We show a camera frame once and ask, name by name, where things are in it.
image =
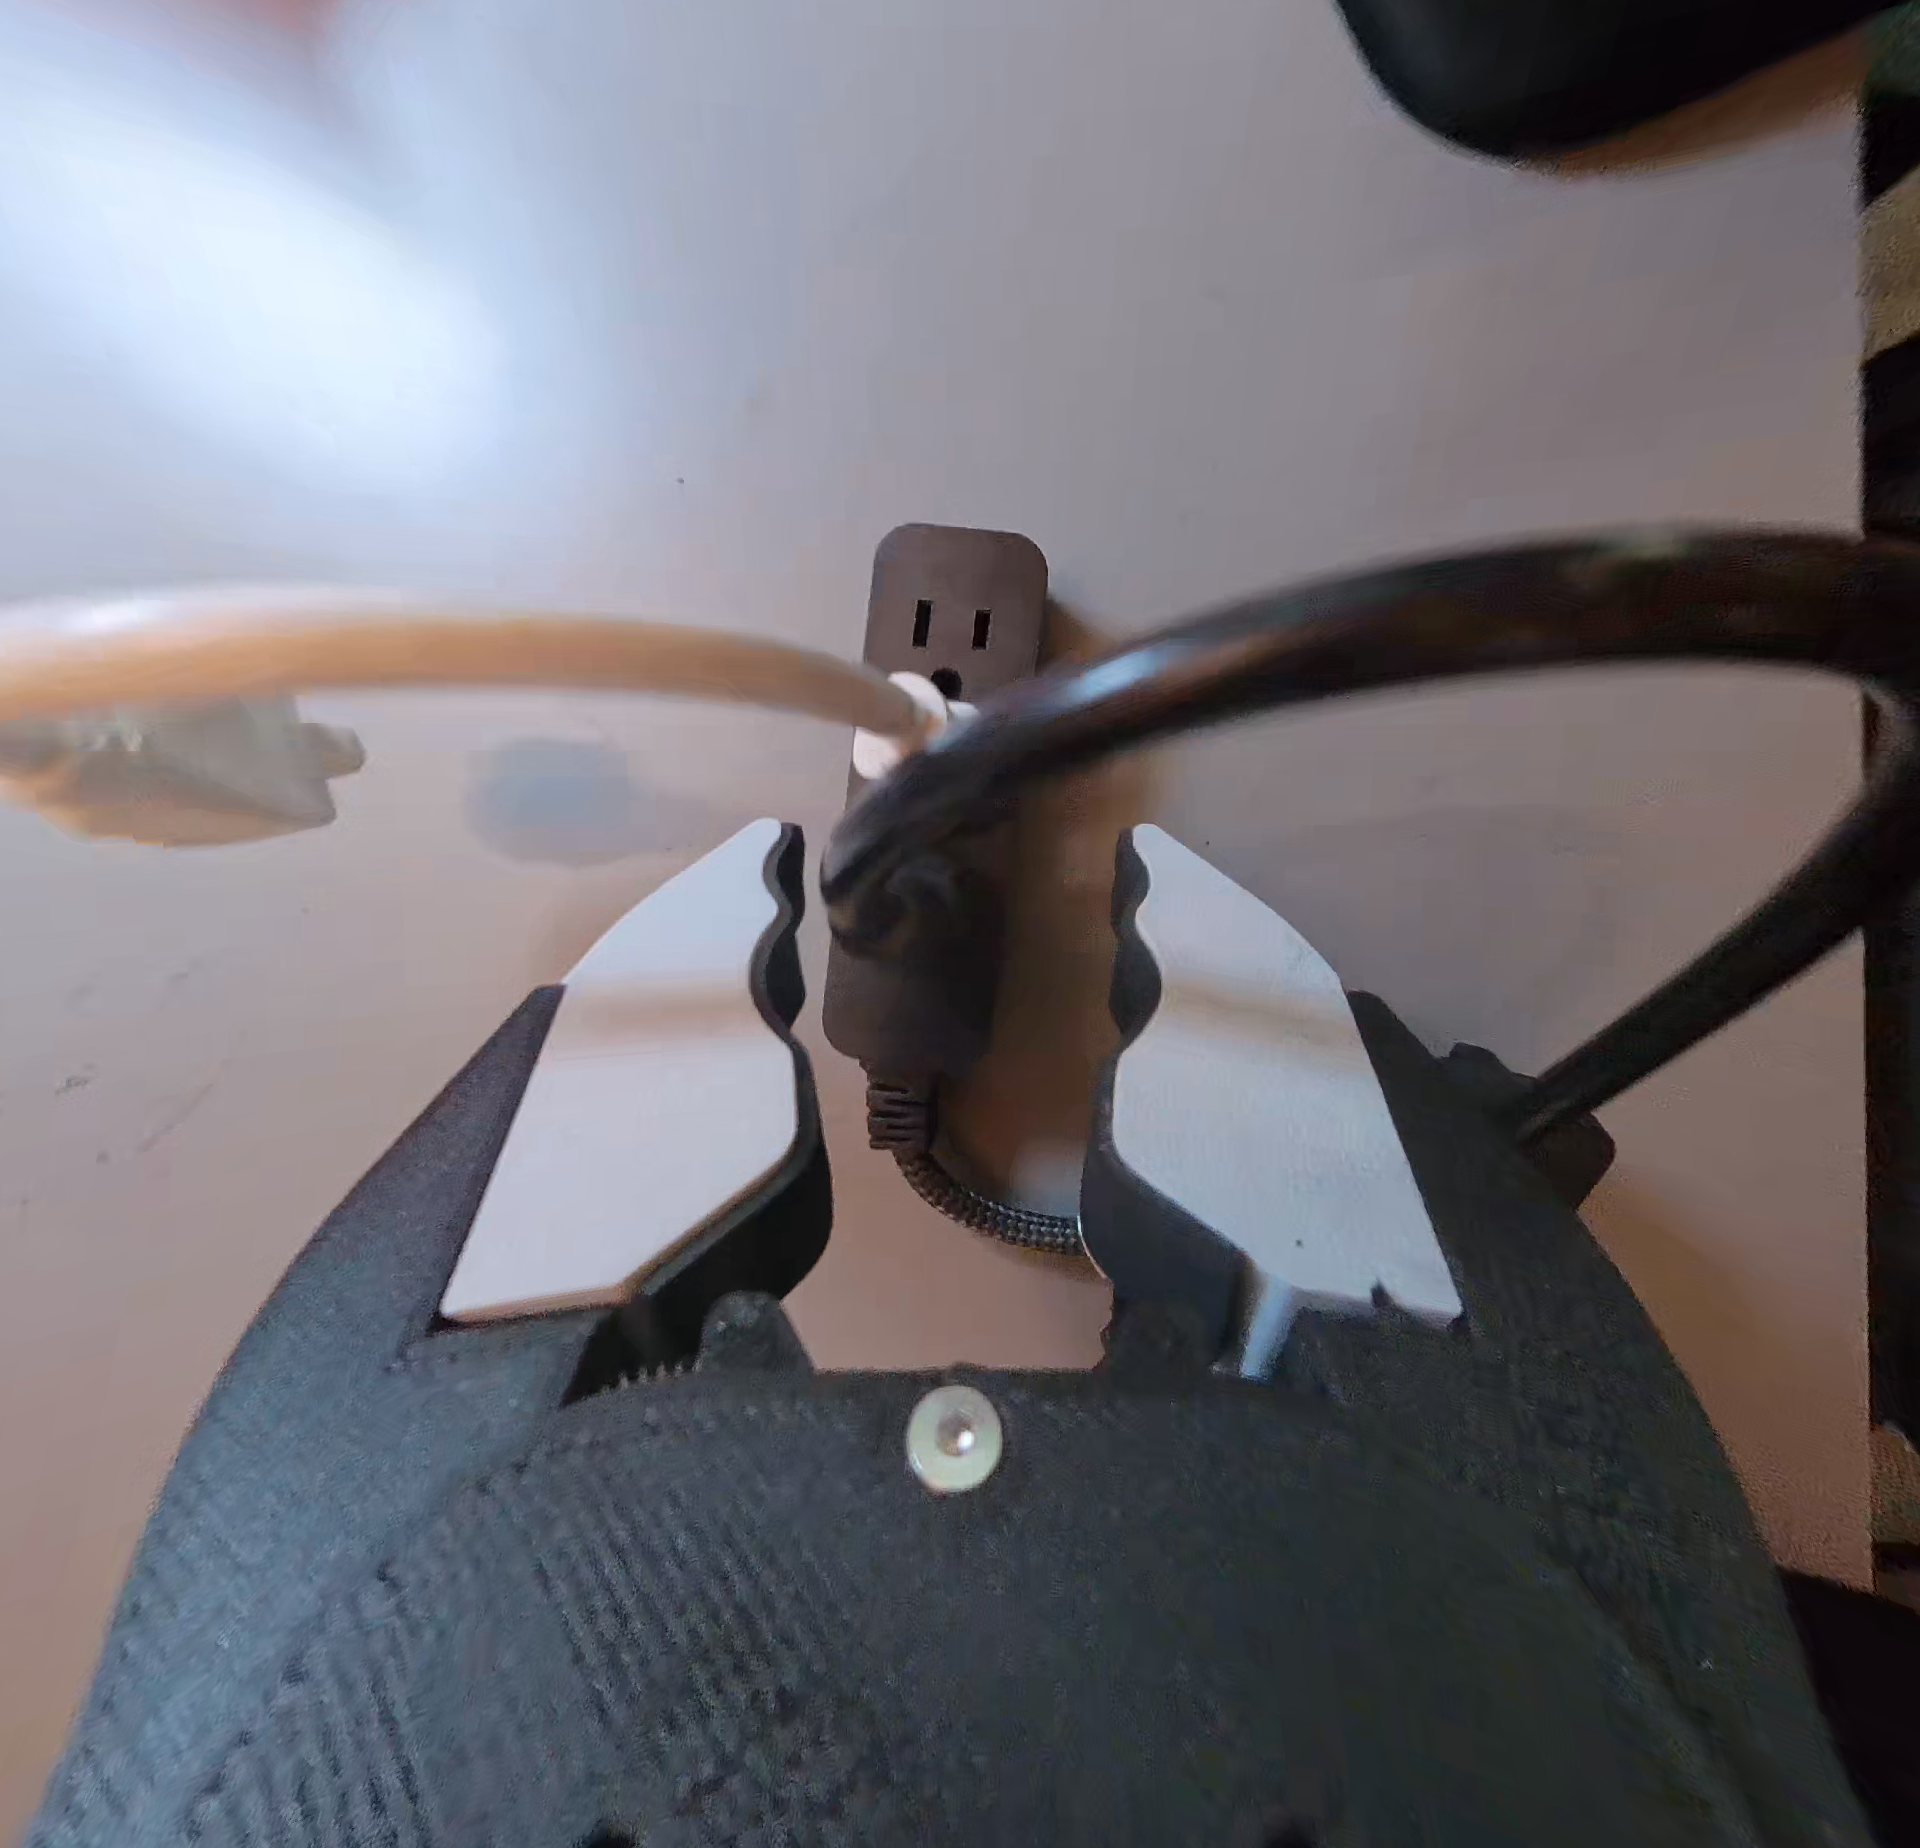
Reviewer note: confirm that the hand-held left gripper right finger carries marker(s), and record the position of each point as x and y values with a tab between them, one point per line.
1275	1129

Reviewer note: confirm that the person's right forearm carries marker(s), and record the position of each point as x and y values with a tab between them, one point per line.
1575	34

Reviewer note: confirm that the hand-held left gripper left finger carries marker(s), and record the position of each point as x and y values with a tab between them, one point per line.
630	1113

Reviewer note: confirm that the black power strip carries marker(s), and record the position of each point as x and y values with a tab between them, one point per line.
960	574

